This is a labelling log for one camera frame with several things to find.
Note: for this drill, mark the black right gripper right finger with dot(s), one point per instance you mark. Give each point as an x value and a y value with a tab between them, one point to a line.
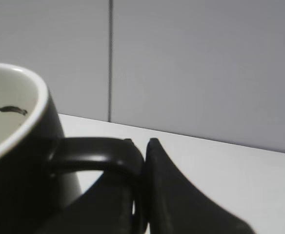
176	206

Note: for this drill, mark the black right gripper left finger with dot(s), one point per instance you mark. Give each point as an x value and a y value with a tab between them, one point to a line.
106	207

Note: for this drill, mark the black mug white interior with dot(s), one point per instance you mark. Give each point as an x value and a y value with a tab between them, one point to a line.
30	129

